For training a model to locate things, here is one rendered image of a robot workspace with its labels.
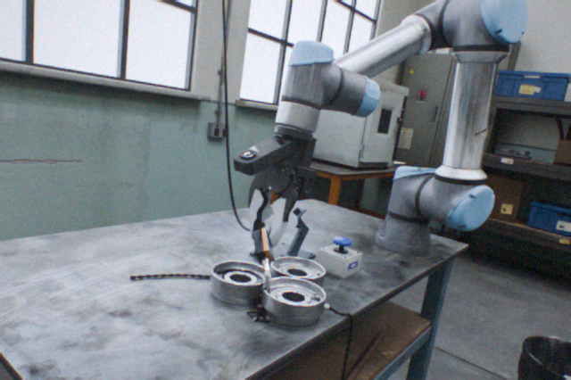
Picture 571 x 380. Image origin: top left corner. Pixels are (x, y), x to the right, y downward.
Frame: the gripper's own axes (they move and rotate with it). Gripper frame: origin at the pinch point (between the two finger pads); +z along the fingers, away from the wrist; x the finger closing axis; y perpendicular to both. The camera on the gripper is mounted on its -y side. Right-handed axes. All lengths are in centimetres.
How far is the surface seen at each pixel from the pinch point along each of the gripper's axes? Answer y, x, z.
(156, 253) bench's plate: -4.6, 22.4, 10.8
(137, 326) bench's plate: -22.6, -0.1, 13.0
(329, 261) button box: 19.2, -4.3, 4.6
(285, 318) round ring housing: -5.5, -12.9, 9.2
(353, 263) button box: 22.8, -8.2, 3.9
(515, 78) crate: 336, 40, -121
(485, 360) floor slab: 186, -17, 65
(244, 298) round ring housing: -6.6, -4.8, 9.0
